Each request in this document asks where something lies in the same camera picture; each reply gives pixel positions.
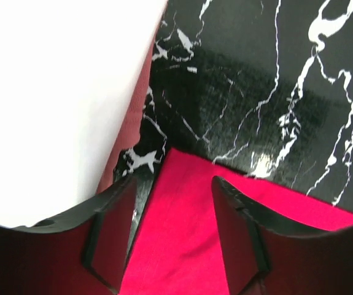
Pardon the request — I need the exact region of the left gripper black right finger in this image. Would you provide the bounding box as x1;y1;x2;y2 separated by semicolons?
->
211;176;353;294

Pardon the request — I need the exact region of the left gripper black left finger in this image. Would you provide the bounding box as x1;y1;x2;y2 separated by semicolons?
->
0;176;138;294

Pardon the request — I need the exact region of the crimson red t-shirt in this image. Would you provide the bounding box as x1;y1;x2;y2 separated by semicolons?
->
121;149;353;294

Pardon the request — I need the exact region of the folded white t-shirt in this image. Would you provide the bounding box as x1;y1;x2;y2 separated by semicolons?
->
0;1;166;228

